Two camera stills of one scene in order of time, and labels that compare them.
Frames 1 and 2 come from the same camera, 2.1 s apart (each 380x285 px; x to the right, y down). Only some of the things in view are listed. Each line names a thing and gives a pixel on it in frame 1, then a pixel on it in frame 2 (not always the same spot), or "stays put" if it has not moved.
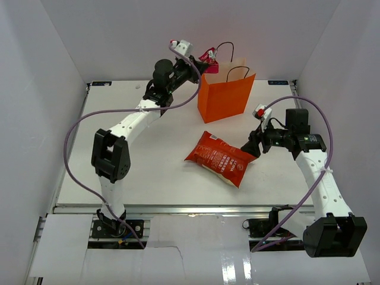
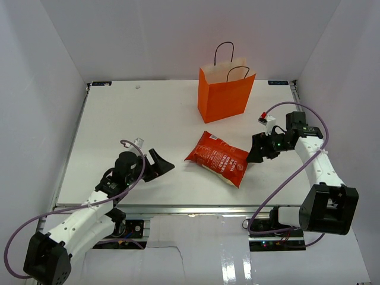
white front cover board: [184, 249] stays put
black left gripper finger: [200, 66] to [161, 165]
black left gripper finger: [201, 69] to [146, 178]
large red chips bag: [228, 162] stays put
